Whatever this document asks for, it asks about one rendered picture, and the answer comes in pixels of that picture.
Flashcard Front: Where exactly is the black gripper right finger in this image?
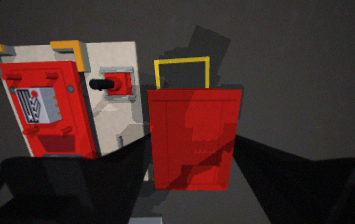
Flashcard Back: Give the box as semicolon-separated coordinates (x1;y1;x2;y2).
233;134;355;224

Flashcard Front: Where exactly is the yellow tape outline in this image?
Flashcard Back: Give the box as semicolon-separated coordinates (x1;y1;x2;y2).
154;56;210;90

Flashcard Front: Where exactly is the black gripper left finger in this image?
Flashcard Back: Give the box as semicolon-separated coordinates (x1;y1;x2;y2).
0;133;152;224

